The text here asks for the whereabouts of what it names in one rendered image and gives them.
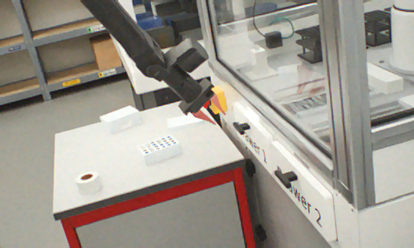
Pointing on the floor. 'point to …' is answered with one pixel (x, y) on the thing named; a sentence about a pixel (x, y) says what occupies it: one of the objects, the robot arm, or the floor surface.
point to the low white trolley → (152, 187)
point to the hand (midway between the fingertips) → (217, 117)
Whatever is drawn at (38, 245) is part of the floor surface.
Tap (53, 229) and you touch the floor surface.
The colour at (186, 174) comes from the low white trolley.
